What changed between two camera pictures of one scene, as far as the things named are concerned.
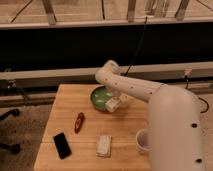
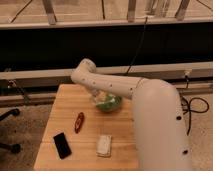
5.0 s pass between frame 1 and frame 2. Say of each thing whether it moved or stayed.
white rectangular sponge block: stayed
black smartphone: stayed
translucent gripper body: moved
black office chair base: stayed
